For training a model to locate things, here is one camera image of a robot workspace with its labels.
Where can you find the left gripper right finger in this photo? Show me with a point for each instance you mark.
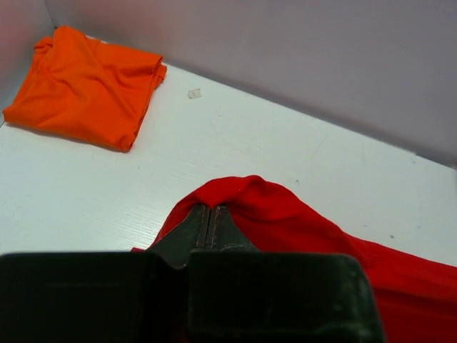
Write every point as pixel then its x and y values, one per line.
pixel 223 235

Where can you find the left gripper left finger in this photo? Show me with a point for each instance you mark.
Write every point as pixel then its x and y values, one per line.
pixel 175 246

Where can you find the red t-shirt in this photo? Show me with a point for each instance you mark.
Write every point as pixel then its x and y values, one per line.
pixel 309 281

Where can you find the small clear tape piece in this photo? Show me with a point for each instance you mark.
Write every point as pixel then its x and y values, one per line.
pixel 194 93

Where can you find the folded orange t-shirt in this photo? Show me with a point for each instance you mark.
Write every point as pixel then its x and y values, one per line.
pixel 85 89

